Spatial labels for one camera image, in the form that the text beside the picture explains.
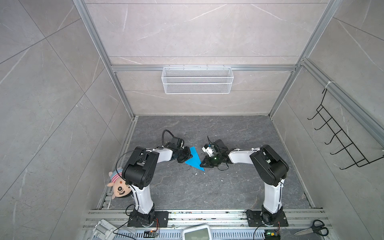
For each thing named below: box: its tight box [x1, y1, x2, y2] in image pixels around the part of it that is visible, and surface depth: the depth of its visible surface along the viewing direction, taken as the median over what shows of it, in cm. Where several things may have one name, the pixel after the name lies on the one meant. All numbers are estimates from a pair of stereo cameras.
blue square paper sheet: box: [185, 146, 205, 172], surface depth 96 cm
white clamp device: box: [91, 219, 119, 240], surface depth 70 cm
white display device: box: [182, 224, 212, 240], surface depth 68 cm
